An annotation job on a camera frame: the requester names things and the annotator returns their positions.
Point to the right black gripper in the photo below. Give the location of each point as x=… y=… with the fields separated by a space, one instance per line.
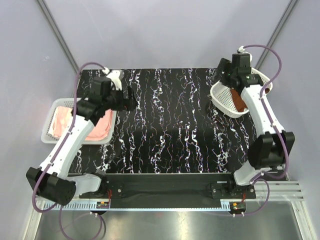
x=225 y=65

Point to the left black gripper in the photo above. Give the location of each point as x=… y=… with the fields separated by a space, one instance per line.
x=128 y=104

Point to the brown towel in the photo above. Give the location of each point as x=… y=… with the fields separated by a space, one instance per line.
x=250 y=98

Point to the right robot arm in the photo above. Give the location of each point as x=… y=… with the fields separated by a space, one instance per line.
x=239 y=88

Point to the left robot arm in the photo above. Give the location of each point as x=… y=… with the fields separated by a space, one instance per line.
x=50 y=180

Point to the right white plastic basket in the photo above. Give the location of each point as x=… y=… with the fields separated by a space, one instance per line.
x=221 y=97

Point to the white plastic basket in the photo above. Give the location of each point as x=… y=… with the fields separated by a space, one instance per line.
x=221 y=97
x=60 y=115

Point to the left white plastic basket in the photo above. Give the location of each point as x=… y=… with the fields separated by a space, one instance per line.
x=60 y=115

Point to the left small circuit board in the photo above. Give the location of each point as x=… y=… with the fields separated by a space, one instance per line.
x=102 y=204

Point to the small circuit board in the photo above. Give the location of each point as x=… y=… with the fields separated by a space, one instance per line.
x=102 y=204
x=239 y=205

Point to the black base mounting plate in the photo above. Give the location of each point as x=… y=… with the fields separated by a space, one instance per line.
x=212 y=185

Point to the right small circuit board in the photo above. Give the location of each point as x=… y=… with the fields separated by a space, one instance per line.
x=239 y=205

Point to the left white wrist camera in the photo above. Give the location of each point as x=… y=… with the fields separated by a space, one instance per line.
x=116 y=76

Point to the right aluminium frame post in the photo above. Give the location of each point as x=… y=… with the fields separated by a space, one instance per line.
x=277 y=31

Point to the aluminium frame post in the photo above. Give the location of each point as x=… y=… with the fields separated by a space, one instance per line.
x=277 y=31
x=57 y=33

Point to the left aluminium frame post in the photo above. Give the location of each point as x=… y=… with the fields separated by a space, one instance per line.
x=57 y=33

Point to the white slotted cable duct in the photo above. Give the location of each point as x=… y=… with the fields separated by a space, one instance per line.
x=73 y=205

